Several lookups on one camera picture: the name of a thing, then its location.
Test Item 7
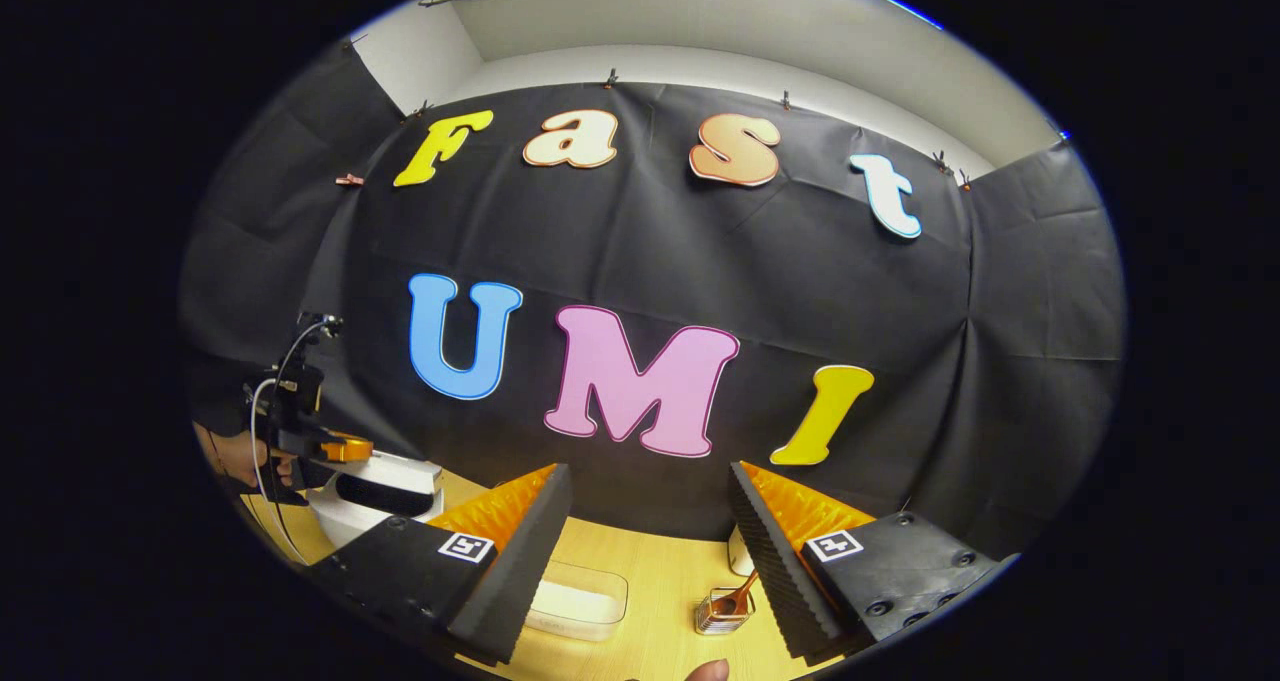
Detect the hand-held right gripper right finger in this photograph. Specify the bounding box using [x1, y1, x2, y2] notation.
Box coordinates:
[727, 462, 1001, 660]

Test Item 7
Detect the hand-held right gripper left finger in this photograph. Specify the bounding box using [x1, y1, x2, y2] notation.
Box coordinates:
[305, 464, 574, 665]

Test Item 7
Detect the brown wooden spoon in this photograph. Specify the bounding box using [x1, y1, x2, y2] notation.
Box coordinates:
[712, 571, 762, 618]

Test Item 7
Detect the white rice cooker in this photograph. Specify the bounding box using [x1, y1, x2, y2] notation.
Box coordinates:
[305, 451, 446, 552]

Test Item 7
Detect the white rice heap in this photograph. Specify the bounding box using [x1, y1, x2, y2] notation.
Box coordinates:
[530, 581, 622, 630]

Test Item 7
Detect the clear ribbed chopstick holder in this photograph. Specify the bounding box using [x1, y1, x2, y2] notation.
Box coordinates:
[695, 586, 757, 637]

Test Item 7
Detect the clear plastic container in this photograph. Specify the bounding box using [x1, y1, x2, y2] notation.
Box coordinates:
[525, 561, 629, 643]

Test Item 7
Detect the black backdrop cloth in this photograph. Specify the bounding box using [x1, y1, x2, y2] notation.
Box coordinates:
[180, 31, 1128, 562]

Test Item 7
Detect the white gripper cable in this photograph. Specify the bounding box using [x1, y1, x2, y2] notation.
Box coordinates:
[249, 321, 331, 562]

